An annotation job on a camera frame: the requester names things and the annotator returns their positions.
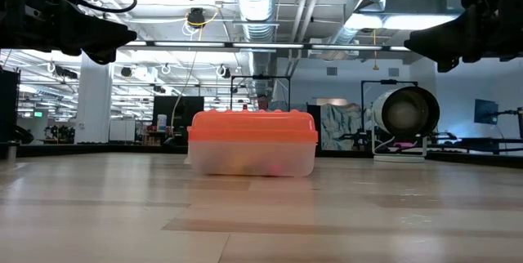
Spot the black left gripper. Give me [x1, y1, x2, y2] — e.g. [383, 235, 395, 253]
[0, 0, 138, 66]

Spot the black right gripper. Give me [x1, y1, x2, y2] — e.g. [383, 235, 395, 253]
[404, 0, 523, 74]

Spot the clear supply box orange lid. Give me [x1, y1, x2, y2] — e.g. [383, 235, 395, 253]
[186, 109, 320, 178]

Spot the dark monitor on arm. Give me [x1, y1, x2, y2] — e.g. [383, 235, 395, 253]
[473, 98, 499, 125]

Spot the white pillar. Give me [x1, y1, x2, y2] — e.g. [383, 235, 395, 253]
[74, 52, 114, 145]

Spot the long ceiling light strip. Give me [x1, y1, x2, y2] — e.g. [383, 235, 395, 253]
[118, 38, 413, 53]

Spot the white cabinet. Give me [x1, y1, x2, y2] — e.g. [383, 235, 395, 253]
[109, 118, 136, 143]

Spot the black monitor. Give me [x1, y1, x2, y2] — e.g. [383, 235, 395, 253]
[152, 95, 205, 133]

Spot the black cabinet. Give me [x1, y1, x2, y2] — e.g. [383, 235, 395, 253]
[0, 69, 20, 144]

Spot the teal and white tarp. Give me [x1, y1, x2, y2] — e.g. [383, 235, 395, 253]
[320, 103, 364, 150]

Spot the black upright panel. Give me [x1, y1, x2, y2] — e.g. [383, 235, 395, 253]
[306, 104, 322, 151]

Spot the yellow hanging cord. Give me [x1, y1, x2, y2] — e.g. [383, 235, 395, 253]
[371, 29, 379, 71]

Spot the black ceiling camera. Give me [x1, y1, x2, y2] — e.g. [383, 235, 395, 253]
[186, 7, 207, 29]

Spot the silver spiral air duct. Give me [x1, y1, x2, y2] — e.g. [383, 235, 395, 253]
[233, 0, 279, 77]
[326, 0, 413, 47]

